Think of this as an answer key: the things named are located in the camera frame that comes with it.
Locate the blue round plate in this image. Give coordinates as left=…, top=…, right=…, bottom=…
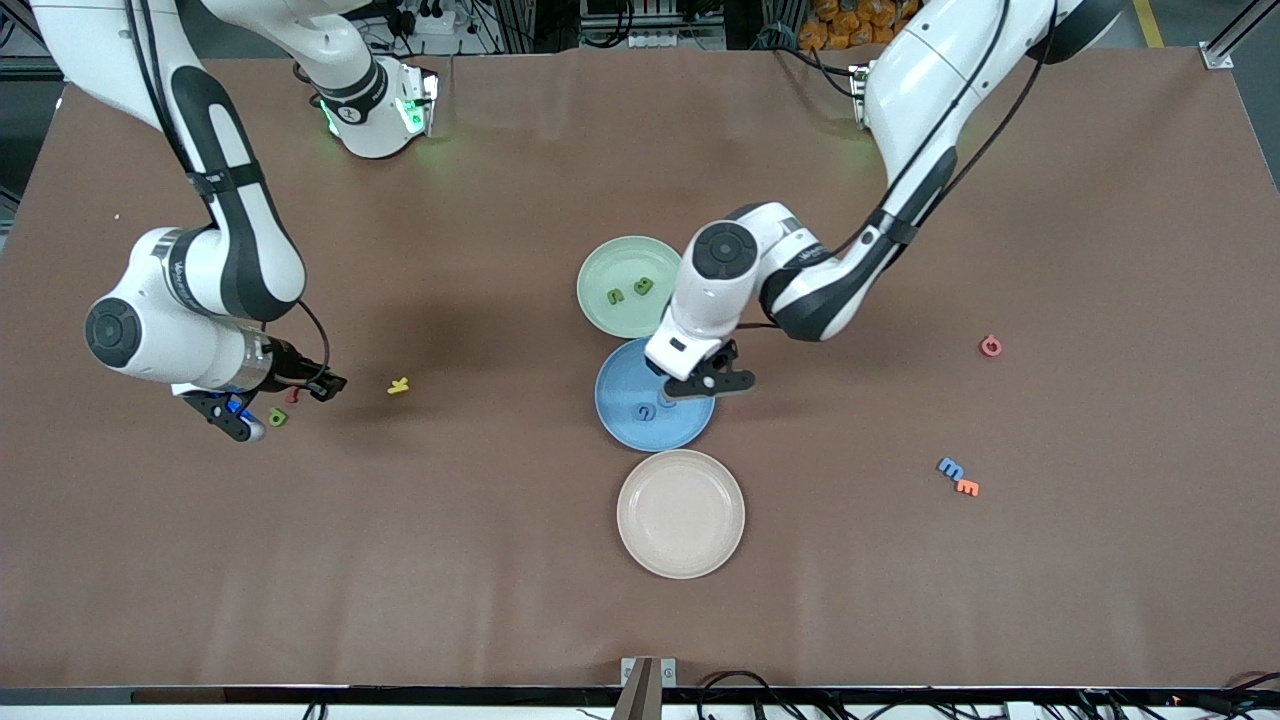
left=594, top=336, right=717, bottom=453

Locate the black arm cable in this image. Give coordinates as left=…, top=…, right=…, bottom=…
left=740, top=0, right=1061, bottom=331
left=120, top=0, right=331, bottom=386

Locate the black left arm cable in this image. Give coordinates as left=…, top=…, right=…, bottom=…
left=740, top=0, right=1061, bottom=331

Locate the orange packaged goods pile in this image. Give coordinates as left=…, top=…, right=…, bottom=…
left=797, top=0, right=926, bottom=51

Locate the white power strip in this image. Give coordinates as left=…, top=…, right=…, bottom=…
left=395, top=5, right=456, bottom=36

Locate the black cable loop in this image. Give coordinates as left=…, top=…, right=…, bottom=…
left=697, top=670, right=806, bottom=720

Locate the metal table edge bracket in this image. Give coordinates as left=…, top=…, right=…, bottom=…
left=612, top=657, right=678, bottom=720

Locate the brown table cover sheet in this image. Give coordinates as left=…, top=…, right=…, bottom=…
left=0, top=45, right=1280, bottom=691

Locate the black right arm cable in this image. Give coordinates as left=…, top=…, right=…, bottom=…
left=120, top=0, right=331, bottom=386

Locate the pale green round plate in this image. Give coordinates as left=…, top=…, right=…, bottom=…
left=576, top=235, right=692, bottom=340

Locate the beige round plate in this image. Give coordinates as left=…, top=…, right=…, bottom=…
left=616, top=449, right=746, bottom=580

